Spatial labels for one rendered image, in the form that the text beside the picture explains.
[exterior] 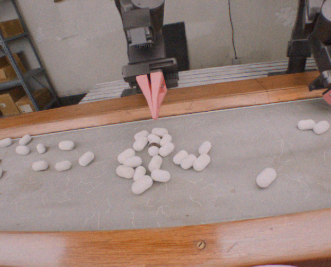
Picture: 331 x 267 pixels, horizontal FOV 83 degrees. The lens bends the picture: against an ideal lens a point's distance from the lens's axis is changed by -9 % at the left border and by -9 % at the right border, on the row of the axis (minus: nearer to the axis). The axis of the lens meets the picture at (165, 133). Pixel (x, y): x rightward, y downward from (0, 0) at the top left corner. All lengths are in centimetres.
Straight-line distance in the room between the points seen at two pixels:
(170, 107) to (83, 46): 223
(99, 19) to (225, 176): 235
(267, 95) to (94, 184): 43
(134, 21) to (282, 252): 35
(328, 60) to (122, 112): 46
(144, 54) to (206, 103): 20
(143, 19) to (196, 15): 204
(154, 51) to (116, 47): 215
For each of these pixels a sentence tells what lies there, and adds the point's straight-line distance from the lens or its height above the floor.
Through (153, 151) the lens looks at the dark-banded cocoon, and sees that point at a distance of 38.
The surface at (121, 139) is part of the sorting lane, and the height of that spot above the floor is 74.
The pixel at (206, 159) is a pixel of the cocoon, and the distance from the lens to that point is 35.
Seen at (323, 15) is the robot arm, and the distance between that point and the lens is 46.
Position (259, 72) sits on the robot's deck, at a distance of 95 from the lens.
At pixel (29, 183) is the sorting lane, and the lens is 48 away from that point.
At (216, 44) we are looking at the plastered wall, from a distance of 244.
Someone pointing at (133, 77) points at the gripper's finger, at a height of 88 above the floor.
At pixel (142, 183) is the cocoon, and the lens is 33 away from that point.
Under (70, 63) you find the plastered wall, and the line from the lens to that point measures 281.
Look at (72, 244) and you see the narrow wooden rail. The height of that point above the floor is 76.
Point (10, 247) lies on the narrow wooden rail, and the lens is 36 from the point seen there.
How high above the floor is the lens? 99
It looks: 34 degrees down
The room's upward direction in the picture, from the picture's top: 12 degrees counter-clockwise
